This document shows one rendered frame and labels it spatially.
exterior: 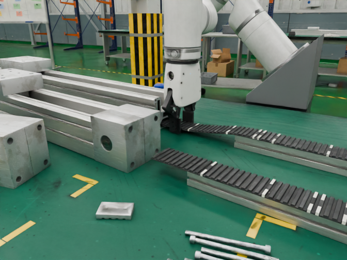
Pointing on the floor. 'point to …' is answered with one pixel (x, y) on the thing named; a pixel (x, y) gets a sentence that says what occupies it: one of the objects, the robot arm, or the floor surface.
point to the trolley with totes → (234, 83)
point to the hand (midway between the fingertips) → (182, 122)
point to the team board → (27, 16)
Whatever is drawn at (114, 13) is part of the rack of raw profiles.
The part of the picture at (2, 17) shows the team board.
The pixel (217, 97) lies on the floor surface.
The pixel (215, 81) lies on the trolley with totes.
